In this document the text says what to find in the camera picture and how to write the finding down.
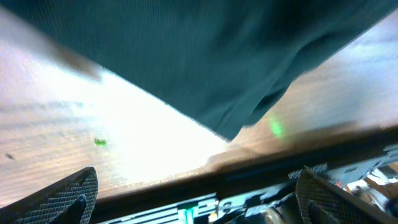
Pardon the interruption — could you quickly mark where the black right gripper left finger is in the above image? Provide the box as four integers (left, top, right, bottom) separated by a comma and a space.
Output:
1, 167, 98, 224

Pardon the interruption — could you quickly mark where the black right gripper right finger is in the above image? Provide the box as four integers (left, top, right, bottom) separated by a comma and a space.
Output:
288, 163, 397, 224

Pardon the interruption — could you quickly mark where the black polo shirt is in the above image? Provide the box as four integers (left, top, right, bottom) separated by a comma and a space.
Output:
1, 0, 397, 139

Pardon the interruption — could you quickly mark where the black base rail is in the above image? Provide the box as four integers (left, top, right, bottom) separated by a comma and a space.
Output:
90, 127, 397, 223

